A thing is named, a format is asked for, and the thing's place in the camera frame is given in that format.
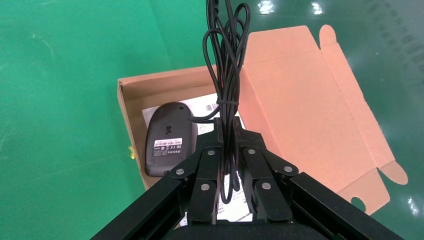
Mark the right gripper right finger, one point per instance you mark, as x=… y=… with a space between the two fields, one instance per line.
x=261 y=172

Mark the orange cardboard box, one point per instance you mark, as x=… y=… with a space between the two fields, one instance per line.
x=298 y=109

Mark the white printed paper leaflet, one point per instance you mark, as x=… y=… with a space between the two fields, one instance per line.
x=202 y=104

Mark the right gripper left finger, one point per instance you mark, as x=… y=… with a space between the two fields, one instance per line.
x=203 y=172

